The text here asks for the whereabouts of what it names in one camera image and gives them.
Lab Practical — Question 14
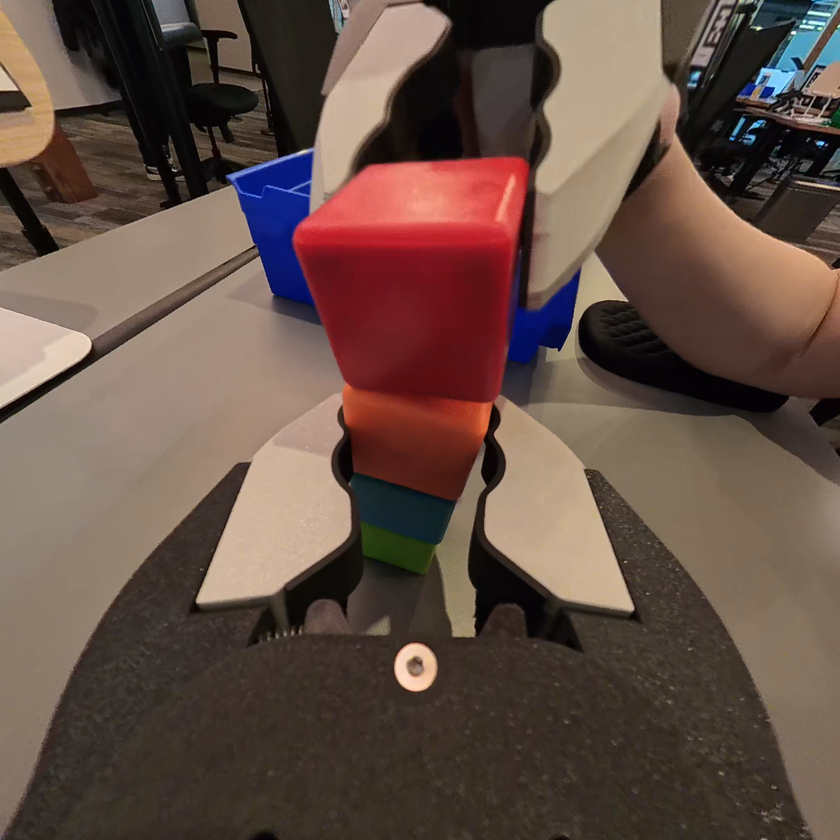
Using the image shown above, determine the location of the white sign stand base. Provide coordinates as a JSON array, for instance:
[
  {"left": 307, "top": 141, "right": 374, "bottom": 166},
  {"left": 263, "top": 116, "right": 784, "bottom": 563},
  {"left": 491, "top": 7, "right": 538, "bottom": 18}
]
[{"left": 0, "top": 306, "right": 94, "bottom": 412}]

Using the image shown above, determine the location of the black partition panel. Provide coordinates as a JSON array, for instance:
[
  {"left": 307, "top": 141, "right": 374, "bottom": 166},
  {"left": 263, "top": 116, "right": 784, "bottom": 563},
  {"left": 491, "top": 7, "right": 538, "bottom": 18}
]
[{"left": 237, "top": 0, "right": 345, "bottom": 158}]

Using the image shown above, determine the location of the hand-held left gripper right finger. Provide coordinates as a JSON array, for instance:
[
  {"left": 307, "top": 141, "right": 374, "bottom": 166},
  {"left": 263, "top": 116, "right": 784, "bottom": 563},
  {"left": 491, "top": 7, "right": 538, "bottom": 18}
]
[{"left": 469, "top": 401, "right": 637, "bottom": 639}]

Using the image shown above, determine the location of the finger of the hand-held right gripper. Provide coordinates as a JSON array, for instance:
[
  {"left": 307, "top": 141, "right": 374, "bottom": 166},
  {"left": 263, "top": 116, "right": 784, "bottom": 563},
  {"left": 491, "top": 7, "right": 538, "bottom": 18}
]
[
  {"left": 520, "top": 0, "right": 673, "bottom": 312},
  {"left": 311, "top": 0, "right": 454, "bottom": 211}
]

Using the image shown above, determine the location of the orange magnetic cube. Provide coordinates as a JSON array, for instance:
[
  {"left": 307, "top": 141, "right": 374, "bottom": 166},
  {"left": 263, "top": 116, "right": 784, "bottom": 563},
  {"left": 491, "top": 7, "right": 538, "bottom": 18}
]
[{"left": 342, "top": 384, "right": 497, "bottom": 502}]

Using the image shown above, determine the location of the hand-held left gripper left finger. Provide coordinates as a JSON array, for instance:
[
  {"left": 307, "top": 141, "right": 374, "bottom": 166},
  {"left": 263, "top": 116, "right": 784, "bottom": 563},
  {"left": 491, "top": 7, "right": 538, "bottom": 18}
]
[{"left": 195, "top": 394, "right": 363, "bottom": 637}]

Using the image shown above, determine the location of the person's right hand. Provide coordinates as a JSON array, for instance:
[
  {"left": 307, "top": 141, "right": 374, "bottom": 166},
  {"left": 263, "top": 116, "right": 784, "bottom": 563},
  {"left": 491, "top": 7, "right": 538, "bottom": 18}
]
[{"left": 460, "top": 86, "right": 690, "bottom": 200}]

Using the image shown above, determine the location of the blue plastic bin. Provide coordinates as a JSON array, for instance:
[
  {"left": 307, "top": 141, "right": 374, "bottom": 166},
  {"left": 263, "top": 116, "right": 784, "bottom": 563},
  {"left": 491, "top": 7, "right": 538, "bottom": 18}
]
[{"left": 227, "top": 147, "right": 582, "bottom": 367}]

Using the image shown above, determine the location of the wooden instruction sign board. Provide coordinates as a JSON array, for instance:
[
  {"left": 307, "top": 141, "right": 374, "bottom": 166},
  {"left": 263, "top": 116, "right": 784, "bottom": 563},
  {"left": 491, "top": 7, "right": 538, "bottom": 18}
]
[{"left": 0, "top": 7, "right": 57, "bottom": 169}]

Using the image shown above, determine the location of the teal magnetic cube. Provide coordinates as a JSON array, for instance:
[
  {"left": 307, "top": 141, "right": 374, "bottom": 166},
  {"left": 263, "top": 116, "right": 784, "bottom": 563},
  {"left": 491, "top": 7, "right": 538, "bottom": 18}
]
[{"left": 350, "top": 476, "right": 458, "bottom": 546}]

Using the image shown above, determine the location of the green magnetic cube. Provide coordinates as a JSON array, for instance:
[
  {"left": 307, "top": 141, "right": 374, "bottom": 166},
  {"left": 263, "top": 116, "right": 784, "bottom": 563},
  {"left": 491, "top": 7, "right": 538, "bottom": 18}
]
[{"left": 360, "top": 523, "right": 438, "bottom": 576}]

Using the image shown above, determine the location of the red magnetic cube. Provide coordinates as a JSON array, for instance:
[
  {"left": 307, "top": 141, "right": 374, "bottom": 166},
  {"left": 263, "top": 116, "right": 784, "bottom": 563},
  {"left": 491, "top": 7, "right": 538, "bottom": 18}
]
[{"left": 293, "top": 157, "right": 531, "bottom": 403}]

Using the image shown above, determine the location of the person's right forearm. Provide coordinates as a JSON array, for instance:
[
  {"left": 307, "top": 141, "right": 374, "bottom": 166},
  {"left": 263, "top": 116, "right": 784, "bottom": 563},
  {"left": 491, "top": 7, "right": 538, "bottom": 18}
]
[{"left": 598, "top": 125, "right": 840, "bottom": 401}]

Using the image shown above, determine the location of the black textured mat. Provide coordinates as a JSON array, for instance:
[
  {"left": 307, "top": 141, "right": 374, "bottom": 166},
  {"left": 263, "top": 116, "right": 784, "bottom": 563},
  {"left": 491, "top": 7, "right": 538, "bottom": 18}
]
[{"left": 578, "top": 300, "right": 792, "bottom": 414}]

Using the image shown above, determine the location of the slanted wooden post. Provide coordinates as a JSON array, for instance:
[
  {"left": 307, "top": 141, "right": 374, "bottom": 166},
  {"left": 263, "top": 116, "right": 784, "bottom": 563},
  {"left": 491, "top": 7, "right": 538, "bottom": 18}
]
[{"left": 27, "top": 121, "right": 97, "bottom": 206}]

